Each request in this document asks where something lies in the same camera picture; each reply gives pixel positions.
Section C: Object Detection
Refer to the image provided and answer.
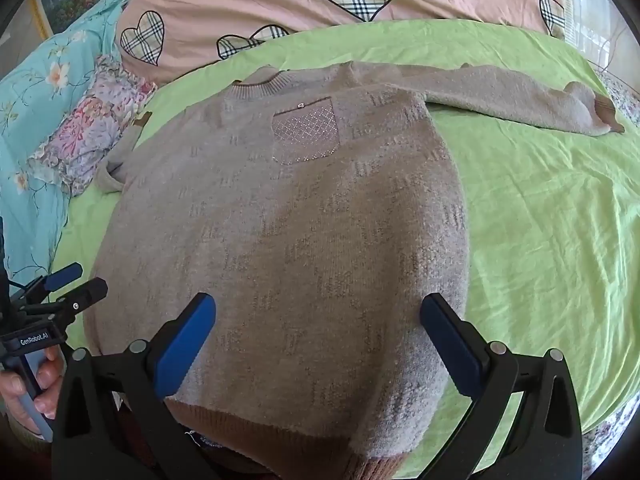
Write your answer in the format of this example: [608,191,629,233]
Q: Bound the person's left hand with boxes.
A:
[0,346,66,436]

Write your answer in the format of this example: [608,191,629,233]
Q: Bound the light blue floral quilt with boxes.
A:
[1,0,128,283]

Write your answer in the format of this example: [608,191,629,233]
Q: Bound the purple pink floral cloth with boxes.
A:
[28,55,156,196]

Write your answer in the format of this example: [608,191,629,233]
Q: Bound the green bed sheet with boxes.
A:
[49,18,640,479]

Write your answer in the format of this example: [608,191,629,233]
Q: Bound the pink quilt with plaid hearts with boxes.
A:
[115,0,566,84]

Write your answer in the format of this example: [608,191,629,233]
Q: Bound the beige knitted sweater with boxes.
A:
[84,62,620,479]

